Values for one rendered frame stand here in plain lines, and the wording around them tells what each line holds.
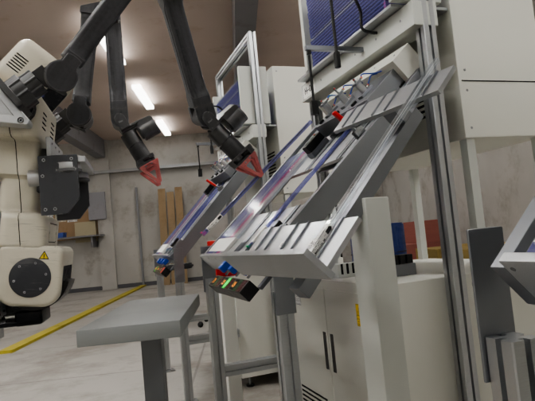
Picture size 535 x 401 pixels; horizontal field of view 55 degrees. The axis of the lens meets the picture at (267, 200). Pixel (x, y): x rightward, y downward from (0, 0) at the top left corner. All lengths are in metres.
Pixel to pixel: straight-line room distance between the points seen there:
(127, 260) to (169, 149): 2.52
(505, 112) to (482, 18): 0.29
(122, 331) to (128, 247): 10.06
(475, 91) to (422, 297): 0.62
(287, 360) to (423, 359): 0.40
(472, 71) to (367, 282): 0.83
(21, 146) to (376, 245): 1.01
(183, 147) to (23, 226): 9.89
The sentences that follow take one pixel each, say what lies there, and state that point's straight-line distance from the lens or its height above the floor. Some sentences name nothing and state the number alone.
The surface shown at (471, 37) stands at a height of 1.30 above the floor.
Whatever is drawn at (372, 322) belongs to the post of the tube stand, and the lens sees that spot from 1.06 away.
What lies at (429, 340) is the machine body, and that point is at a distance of 1.49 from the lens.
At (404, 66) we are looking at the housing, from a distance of 1.55.
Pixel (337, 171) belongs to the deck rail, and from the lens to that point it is 1.35.
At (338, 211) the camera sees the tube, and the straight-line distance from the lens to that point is 0.89.
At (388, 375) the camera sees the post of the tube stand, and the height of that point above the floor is 0.49.
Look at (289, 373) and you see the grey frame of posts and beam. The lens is 1.26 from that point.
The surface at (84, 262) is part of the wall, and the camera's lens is 11.55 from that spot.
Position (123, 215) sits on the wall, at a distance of 11.36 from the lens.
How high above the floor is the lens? 0.77
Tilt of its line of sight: 4 degrees up
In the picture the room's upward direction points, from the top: 5 degrees counter-clockwise
